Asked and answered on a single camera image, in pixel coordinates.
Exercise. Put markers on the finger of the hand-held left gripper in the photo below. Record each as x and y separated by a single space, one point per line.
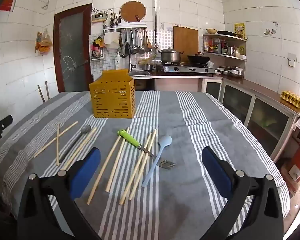
5 121

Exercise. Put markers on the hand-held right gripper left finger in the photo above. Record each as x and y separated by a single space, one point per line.
86 170

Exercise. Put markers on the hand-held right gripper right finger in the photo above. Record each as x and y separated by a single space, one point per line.
216 172

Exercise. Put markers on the grey silicone spoon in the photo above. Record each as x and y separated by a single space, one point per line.
85 129

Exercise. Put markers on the set of wooden chopsticks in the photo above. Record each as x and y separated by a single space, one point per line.
139 165

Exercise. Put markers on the light blue spoon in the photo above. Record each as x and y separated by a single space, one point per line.
165 141

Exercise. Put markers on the yellow plastic utensil holder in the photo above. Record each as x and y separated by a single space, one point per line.
110 100

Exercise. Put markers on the cup of dark utensils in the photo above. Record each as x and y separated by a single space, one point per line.
114 21

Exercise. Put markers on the grey striped tablecloth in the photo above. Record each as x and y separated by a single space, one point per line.
180 192

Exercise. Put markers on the wooden stick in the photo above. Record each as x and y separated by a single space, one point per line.
47 90
41 93

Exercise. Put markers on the kitchen counter cabinet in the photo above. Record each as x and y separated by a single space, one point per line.
250 100

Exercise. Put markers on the plastic bag with orange contents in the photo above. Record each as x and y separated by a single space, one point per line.
45 43

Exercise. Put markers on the brown frosted glass door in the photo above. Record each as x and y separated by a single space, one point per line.
72 50

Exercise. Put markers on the cluster of small bowls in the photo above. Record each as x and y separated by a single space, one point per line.
230 71

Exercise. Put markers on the yellow egg tray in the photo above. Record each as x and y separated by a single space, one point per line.
292 98

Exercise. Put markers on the steel gas stove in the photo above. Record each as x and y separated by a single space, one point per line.
187 69

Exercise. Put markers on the steel kitchen sink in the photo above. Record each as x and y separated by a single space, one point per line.
140 73

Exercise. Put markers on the white soap pump bottle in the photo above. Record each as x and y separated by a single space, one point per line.
118 62

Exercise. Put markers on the black wok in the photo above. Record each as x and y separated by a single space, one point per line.
198 59

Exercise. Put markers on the steel sink faucet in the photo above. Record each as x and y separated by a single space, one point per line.
130 60

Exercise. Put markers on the small steel pot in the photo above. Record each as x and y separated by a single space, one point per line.
147 67

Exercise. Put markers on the steel cooking pot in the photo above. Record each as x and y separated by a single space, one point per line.
170 56

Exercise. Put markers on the row of condiment bottles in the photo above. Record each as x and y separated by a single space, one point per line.
217 46

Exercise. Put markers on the white hanging cloth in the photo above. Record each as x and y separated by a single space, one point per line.
111 40

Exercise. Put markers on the row of hanging metal ladles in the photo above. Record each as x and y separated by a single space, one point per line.
133 45

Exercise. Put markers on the rectangular wooden cutting board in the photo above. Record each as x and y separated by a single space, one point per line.
186 40

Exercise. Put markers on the white corner shelf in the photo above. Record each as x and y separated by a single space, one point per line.
227 36

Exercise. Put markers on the black flat pan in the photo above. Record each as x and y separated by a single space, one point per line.
226 33

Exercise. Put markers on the beige bowl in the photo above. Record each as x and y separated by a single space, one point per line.
211 31

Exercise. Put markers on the round bamboo board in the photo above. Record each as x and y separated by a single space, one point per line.
131 11

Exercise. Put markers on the orange green wall card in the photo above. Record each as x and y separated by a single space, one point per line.
38 42

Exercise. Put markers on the white wall outlet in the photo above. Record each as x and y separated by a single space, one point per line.
292 60

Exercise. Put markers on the beige wall control box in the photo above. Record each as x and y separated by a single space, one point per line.
98 18

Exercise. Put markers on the yellow wall poster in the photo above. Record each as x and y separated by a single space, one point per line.
239 30

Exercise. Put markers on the white wall rack shelf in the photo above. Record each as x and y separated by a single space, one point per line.
125 28

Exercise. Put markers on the teapot wall sticker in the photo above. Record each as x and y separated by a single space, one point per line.
272 31

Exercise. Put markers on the grey vertical wall pipe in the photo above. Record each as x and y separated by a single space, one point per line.
155 12

